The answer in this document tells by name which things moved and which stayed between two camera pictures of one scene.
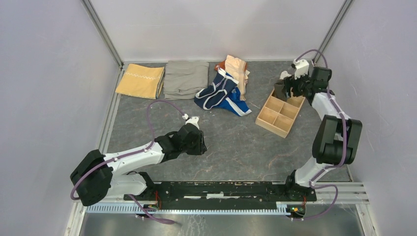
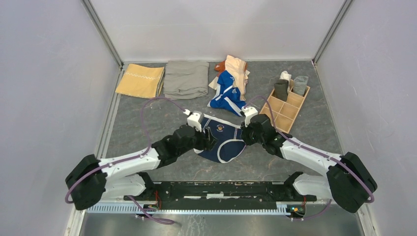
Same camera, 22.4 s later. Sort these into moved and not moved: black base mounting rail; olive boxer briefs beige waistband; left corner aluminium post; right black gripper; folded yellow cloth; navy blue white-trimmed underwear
Moved: right black gripper; navy blue white-trimmed underwear
Not moved: black base mounting rail; folded yellow cloth; olive boxer briefs beige waistband; left corner aluminium post
